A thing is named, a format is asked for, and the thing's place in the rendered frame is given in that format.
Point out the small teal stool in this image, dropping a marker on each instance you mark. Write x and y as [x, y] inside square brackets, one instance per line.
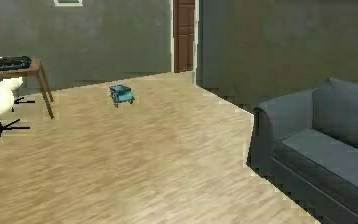
[121, 94]

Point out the brown room door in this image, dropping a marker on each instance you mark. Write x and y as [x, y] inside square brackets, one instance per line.
[184, 36]

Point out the brown wooden desk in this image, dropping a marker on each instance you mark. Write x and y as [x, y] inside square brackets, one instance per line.
[37, 71]

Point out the grey sofa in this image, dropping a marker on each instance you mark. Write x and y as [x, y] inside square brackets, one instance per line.
[323, 156]

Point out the white framed picture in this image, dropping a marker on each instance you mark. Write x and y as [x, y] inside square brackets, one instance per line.
[68, 2]

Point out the black keyboard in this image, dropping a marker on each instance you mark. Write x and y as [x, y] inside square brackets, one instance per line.
[9, 63]

